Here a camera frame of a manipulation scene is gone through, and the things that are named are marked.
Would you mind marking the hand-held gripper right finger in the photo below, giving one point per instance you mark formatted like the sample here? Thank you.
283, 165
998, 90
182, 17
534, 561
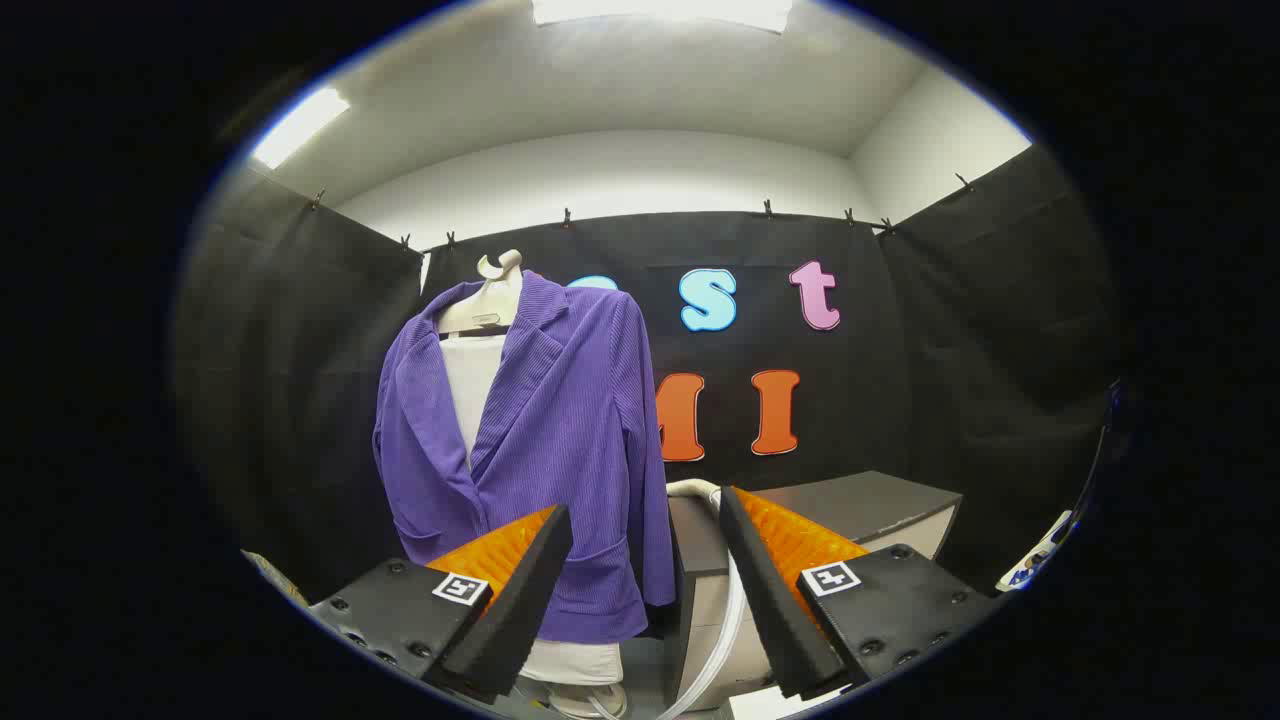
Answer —
770, 590

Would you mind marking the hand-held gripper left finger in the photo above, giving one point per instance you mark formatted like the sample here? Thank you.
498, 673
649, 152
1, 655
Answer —
520, 590

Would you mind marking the beige cabinet with dark top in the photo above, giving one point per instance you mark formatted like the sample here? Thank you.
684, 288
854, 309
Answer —
850, 500

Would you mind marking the white padded ironing form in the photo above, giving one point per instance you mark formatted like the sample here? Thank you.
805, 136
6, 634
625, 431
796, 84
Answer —
475, 390

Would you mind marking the plaid cloth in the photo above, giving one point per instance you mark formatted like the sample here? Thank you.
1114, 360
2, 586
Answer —
272, 578

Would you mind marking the white shelf with small items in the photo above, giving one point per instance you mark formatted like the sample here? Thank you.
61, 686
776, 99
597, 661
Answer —
1035, 555

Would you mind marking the black backdrop cloth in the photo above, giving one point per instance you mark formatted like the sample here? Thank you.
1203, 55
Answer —
900, 350

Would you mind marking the cream plastic hanger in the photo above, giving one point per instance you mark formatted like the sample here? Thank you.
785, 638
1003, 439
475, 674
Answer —
495, 300

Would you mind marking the narrow ceiling light strip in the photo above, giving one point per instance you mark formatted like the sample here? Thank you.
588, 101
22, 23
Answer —
300, 125

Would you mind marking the large ceiling light panel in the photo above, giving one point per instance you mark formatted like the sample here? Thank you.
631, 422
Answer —
660, 10

